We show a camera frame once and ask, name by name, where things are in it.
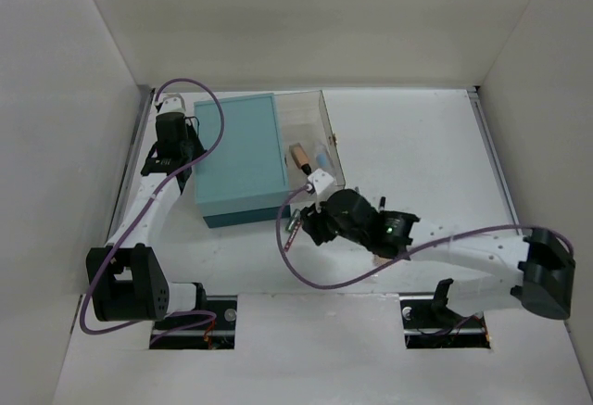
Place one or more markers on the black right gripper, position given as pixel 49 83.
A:
pixel 313 217

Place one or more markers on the clear plastic bottle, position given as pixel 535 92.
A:
pixel 323 158

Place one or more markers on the beige foundation bottle black cap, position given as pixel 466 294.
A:
pixel 301 158

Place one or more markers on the beige makeup sponge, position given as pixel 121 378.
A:
pixel 378 261

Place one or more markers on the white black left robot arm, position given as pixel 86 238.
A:
pixel 125 275

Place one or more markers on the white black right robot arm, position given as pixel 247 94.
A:
pixel 534 271

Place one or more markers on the red makeup pencil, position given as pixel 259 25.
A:
pixel 291 238

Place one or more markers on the teal makeup box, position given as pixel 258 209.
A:
pixel 245 178

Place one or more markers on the green tube left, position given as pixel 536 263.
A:
pixel 293 221

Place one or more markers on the clear acrylic drawer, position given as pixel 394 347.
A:
pixel 303 118

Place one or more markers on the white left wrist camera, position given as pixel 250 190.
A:
pixel 173 103

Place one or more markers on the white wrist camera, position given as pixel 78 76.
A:
pixel 173 103
pixel 319 181

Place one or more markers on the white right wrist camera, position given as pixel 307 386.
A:
pixel 319 181

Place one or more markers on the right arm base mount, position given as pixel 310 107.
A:
pixel 428 323

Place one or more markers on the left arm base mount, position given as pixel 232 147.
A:
pixel 199 332

